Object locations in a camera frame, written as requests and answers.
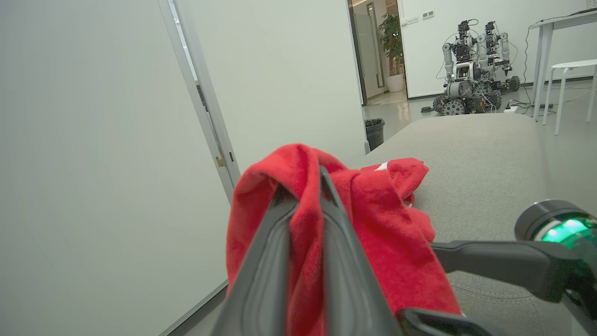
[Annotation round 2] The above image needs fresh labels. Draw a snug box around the white table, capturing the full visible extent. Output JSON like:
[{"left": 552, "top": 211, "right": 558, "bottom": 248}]
[{"left": 529, "top": 8, "right": 597, "bottom": 122}]

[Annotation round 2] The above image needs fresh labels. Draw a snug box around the potted plant in white pot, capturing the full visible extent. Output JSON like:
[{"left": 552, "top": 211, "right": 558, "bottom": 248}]
[{"left": 378, "top": 12, "right": 405, "bottom": 93}]

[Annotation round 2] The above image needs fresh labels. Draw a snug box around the red and white garment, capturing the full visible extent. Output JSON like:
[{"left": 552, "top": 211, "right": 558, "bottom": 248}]
[{"left": 226, "top": 143, "right": 463, "bottom": 336}]

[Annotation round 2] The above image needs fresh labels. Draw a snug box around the parked white wheeled robot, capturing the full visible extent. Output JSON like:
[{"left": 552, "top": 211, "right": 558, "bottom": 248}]
[
  {"left": 433, "top": 19, "right": 496, "bottom": 116},
  {"left": 483, "top": 21, "right": 521, "bottom": 94}
]

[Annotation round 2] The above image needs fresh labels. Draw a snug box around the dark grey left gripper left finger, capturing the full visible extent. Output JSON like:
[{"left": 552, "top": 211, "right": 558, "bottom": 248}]
[{"left": 210, "top": 186, "right": 299, "bottom": 336}]

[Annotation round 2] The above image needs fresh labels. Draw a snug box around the black hanging cable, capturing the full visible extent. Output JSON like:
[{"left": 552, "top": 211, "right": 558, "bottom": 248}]
[{"left": 523, "top": 21, "right": 541, "bottom": 107}]

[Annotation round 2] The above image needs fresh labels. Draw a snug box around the white stool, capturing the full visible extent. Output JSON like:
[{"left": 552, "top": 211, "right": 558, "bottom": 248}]
[{"left": 542, "top": 59, "right": 597, "bottom": 136}]

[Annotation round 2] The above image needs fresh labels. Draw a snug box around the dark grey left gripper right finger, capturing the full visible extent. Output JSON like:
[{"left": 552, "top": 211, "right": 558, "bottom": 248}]
[{"left": 319, "top": 166, "right": 403, "bottom": 336}]

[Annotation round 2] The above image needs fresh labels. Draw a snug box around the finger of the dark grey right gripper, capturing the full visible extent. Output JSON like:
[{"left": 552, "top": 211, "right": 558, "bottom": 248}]
[{"left": 399, "top": 308, "right": 496, "bottom": 336}]

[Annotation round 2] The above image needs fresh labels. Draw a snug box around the dark framed glass door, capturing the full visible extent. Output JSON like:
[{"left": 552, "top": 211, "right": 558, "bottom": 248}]
[{"left": 347, "top": 0, "right": 388, "bottom": 105}]

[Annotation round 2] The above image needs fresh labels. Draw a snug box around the black trash bin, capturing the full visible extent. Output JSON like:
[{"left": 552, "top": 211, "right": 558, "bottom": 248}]
[{"left": 365, "top": 118, "right": 386, "bottom": 151}]

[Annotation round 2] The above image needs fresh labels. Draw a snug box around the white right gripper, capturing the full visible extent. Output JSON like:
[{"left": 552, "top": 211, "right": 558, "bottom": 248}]
[{"left": 430, "top": 232, "right": 597, "bottom": 336}]

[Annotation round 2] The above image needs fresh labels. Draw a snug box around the grey fabric sofa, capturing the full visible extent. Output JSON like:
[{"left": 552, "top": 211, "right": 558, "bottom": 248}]
[{"left": 347, "top": 113, "right": 581, "bottom": 336}]

